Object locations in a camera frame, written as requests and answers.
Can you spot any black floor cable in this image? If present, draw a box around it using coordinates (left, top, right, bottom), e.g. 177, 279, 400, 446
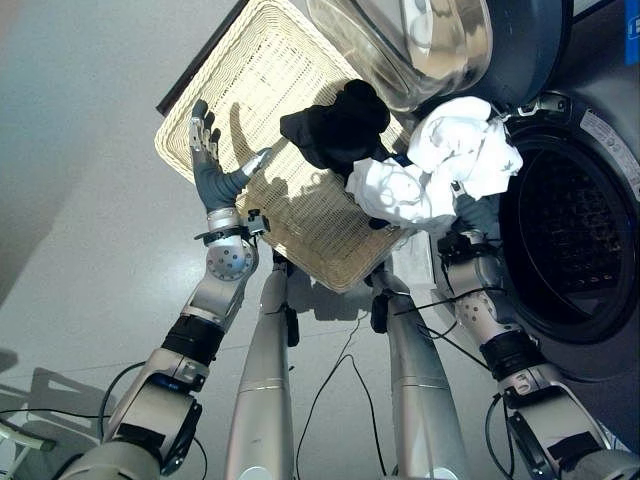
294, 314, 389, 480

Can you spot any white garment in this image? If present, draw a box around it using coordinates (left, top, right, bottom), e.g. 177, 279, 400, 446
344, 96, 524, 237

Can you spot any dark brown table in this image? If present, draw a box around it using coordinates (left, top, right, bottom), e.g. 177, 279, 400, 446
156, 0, 252, 115

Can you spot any robot right silver leg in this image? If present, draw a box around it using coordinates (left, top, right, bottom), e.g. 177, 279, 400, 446
366, 261, 470, 480

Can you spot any washing machine glass door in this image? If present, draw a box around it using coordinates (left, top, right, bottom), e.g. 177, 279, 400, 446
304, 0, 574, 114

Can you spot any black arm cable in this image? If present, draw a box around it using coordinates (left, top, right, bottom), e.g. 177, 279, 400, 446
393, 286, 507, 372

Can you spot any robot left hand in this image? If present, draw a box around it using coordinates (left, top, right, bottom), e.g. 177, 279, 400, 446
188, 99, 274, 213

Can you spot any cream wicker basket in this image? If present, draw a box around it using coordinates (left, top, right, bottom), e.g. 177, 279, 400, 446
154, 0, 417, 294

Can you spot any blue sticker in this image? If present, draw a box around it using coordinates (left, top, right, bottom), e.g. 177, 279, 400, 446
623, 0, 640, 65

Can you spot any robot left silver leg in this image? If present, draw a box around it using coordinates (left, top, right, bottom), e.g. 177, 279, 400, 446
222, 251, 301, 480

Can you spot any grey washing machine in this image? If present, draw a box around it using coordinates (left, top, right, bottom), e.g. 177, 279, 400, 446
428, 0, 640, 456

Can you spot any robot silver leg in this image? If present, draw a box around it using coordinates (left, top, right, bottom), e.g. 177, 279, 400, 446
222, 251, 301, 480
366, 261, 470, 480

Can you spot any white and green frame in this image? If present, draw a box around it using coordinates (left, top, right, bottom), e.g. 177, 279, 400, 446
0, 408, 57, 479

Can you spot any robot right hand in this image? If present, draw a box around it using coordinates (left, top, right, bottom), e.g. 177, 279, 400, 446
451, 192, 502, 235

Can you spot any black garment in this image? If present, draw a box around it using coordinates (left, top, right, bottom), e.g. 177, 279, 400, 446
279, 79, 397, 177

